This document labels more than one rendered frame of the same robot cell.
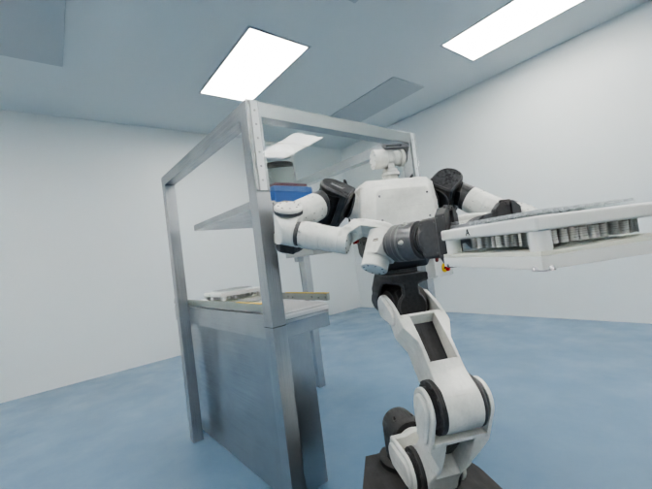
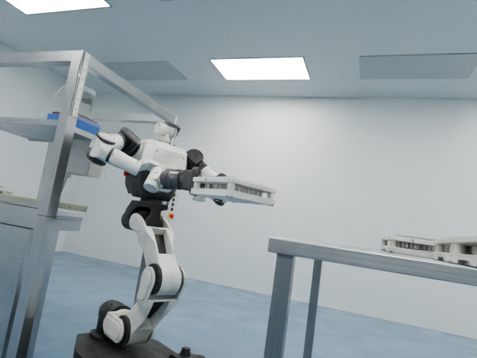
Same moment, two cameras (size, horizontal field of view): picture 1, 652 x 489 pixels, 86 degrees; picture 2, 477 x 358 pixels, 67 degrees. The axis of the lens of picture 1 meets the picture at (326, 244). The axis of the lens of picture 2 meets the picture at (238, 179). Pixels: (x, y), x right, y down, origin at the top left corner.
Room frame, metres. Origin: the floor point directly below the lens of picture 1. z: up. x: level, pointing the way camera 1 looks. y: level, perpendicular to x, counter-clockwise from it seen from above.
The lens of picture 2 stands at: (-0.66, 0.37, 0.86)
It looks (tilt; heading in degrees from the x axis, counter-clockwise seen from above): 8 degrees up; 329
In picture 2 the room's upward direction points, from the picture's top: 8 degrees clockwise
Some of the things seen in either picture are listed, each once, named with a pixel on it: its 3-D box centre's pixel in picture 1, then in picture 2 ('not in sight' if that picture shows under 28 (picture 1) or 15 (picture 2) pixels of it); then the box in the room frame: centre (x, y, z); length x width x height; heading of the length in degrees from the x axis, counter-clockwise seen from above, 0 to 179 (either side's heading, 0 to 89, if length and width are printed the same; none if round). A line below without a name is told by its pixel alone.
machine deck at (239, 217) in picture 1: (255, 218); (40, 131); (1.67, 0.32, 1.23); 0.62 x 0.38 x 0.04; 40
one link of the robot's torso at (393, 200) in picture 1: (389, 221); (153, 168); (1.26, -0.24, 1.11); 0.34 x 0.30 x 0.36; 101
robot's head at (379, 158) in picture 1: (386, 162); (165, 132); (1.20, -0.25, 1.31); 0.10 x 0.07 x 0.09; 101
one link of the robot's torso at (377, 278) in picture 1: (396, 293); (142, 216); (1.29, -0.23, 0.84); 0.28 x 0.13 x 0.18; 11
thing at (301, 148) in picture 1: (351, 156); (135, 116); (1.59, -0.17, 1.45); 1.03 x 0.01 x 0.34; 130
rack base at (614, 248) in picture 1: (547, 250); (232, 197); (0.58, -0.37, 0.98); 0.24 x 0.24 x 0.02; 10
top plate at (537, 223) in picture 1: (543, 222); (234, 185); (0.58, -0.37, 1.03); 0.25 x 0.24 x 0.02; 100
